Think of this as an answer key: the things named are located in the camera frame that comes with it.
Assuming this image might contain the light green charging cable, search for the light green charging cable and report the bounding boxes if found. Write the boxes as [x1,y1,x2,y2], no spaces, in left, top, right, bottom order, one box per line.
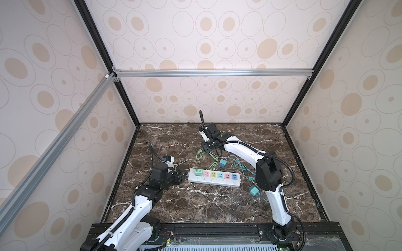
[174,149,220,172]

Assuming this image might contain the teal plug adapter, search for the teal plug adapter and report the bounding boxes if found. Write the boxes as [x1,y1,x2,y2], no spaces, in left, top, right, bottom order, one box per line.
[249,186,260,196]
[218,159,227,168]

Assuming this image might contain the light green plug adapter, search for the light green plug adapter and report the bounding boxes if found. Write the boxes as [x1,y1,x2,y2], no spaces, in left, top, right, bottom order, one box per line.
[194,168,203,176]

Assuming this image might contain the white power strip coloured sockets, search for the white power strip coloured sockets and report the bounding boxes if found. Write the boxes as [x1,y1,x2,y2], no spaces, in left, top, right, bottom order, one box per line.
[188,168,241,188]

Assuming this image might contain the teal charging cable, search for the teal charging cable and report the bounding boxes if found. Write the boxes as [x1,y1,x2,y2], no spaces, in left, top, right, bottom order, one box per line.
[227,155,268,201]

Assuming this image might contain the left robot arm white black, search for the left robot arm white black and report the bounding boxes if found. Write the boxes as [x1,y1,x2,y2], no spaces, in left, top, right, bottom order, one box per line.
[80,144,184,251]

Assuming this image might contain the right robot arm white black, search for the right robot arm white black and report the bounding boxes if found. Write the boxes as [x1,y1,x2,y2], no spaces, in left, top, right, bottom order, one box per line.
[199,111,296,241]

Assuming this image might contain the aluminium crossbar back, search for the aluminium crossbar back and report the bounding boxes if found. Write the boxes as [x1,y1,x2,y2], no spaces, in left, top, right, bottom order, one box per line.
[115,68,314,78]

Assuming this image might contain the aluminium crossbar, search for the aluminium crossbar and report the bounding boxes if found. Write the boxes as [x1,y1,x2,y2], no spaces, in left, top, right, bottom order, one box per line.
[1,72,116,234]
[115,68,314,78]

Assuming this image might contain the aluminium crossbar left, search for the aluminium crossbar left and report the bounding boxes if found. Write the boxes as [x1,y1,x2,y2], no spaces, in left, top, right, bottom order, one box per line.
[1,72,116,234]

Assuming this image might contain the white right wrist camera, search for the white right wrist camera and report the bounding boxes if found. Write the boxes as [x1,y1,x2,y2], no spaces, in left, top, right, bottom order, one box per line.
[199,128,209,142]

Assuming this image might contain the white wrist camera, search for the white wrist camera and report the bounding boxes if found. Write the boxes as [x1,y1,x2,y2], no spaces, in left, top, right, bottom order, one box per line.
[162,155,174,168]
[199,128,209,142]

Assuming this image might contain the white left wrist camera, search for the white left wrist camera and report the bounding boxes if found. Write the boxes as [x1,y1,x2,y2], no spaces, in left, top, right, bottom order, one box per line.
[162,155,174,168]

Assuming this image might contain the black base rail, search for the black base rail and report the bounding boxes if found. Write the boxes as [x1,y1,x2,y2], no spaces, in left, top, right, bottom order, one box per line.
[82,222,354,251]

